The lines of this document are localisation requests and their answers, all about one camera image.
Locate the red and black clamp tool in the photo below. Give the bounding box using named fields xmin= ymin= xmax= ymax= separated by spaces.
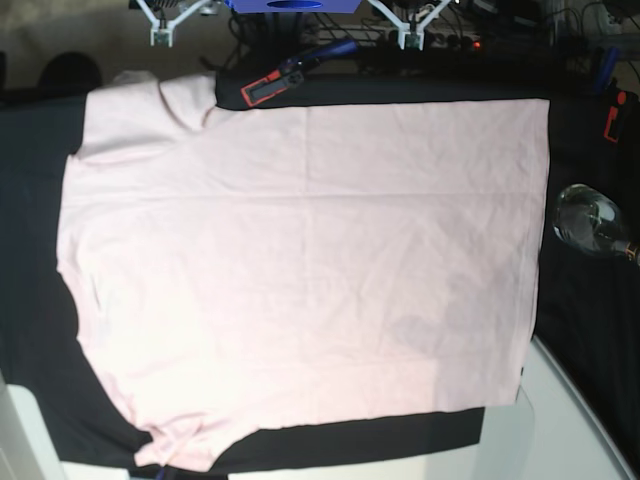
xmin=592 ymin=47 xmax=627 ymax=144

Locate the black round stool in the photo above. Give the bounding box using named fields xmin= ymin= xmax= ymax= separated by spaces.
xmin=37 ymin=52 xmax=103 ymax=90

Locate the black table cloth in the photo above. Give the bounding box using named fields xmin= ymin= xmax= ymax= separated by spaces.
xmin=1 ymin=93 xmax=639 ymax=479

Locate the red and blue clamp tool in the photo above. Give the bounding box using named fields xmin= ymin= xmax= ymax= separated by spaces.
xmin=240 ymin=38 xmax=358 ymax=108

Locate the pink T-shirt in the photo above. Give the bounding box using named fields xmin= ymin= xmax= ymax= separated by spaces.
xmin=57 ymin=76 xmax=549 ymax=472

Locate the clear glass bottle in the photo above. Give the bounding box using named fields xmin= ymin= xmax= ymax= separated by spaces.
xmin=552 ymin=184 xmax=639 ymax=265

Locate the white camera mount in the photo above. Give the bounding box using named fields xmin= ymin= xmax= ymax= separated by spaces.
xmin=367 ymin=0 xmax=451 ymax=51
xmin=128 ymin=0 xmax=222 ymax=48

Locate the blue plastic mount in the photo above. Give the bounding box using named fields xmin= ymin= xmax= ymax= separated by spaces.
xmin=224 ymin=0 xmax=361 ymax=14

